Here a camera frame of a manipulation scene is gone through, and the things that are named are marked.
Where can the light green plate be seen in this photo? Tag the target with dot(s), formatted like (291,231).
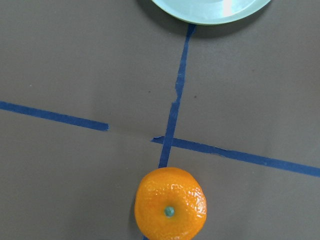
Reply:
(210,12)

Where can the orange mandarin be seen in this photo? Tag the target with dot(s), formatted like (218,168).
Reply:
(170,205)

